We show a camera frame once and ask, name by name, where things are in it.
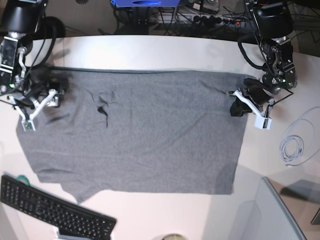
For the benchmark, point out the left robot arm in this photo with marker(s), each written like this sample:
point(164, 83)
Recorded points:
point(271, 23)

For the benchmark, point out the grey monitor back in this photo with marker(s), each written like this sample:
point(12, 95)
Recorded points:
point(284, 213)

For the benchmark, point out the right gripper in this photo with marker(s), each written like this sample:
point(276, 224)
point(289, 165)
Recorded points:
point(28, 93)

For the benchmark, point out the grey t-shirt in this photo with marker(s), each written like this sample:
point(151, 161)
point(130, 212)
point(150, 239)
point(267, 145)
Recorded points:
point(148, 132)

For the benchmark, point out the black computer keyboard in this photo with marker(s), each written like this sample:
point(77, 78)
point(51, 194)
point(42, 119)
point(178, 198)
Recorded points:
point(66, 216)

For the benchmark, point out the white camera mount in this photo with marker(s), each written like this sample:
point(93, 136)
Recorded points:
point(262, 119)
point(28, 115)

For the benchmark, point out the round tan object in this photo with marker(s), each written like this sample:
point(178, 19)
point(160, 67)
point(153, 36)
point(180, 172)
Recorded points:
point(173, 236)

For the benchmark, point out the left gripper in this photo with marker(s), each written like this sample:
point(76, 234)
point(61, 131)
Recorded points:
point(255, 91)

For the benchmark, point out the green tape roll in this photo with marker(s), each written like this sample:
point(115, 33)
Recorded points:
point(23, 179)

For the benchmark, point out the black power strip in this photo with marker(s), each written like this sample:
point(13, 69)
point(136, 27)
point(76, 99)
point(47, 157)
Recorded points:
point(189, 18)

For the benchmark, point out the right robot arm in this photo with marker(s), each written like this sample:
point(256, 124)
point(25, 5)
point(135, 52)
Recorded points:
point(20, 21)

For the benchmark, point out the blue box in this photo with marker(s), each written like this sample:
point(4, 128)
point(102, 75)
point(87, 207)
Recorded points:
point(145, 3)

